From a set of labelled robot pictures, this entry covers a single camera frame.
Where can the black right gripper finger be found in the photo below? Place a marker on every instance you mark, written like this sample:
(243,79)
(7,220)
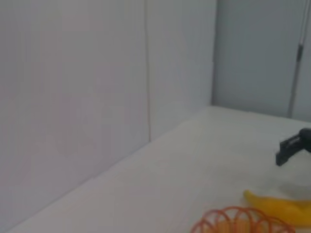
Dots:
(288,149)

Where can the yellow banana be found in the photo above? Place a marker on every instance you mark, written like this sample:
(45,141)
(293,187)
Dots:
(279,206)

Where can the orange woven plastic basket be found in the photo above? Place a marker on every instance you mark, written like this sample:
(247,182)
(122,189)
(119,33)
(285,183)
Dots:
(226,225)

